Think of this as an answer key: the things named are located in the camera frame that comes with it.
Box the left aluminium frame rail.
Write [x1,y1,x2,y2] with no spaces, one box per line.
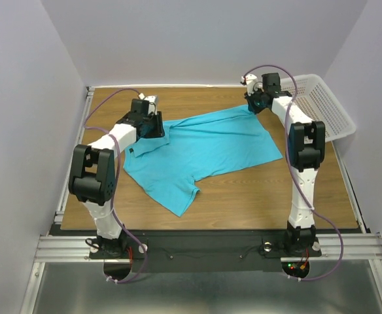
[53,86,95,224]

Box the turquoise t shirt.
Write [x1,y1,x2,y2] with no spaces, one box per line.
[124,105,282,217]

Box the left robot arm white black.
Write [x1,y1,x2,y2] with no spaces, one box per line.
[68,94,164,258]

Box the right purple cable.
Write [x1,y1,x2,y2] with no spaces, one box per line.
[243,63,344,283]

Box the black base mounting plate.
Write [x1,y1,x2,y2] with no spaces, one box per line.
[89,230,322,273]

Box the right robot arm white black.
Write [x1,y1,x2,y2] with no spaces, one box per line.
[241,73,326,253]

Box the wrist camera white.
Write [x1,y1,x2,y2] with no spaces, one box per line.
[139,93,159,114]
[241,73,263,96]

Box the white plastic basket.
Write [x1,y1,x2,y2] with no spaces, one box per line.
[281,74,356,142]

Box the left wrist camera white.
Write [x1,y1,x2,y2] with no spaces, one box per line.
[139,93,159,114]

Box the aluminium frame rail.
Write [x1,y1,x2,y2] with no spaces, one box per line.
[34,234,382,263]
[332,141,371,234]
[53,86,95,224]

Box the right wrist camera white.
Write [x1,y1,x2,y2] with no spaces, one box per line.
[241,73,263,96]

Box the right aluminium frame rail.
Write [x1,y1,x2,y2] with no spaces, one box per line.
[332,141,371,234]

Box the front aluminium frame rail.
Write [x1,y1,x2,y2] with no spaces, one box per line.
[34,234,382,263]

